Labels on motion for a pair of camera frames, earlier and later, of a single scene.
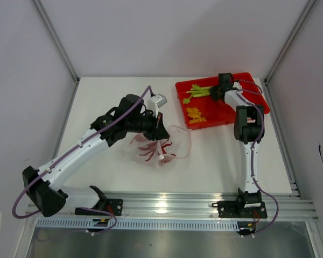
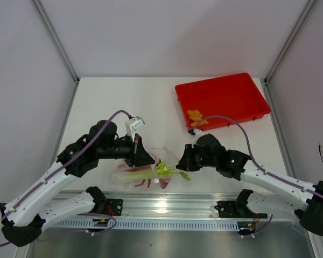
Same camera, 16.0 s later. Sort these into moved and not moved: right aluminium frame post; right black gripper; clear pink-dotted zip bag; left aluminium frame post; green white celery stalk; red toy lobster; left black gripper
Moved: clear pink-dotted zip bag; right black gripper; red toy lobster; left black gripper; green white celery stalk
Not moved: left aluminium frame post; right aluminium frame post
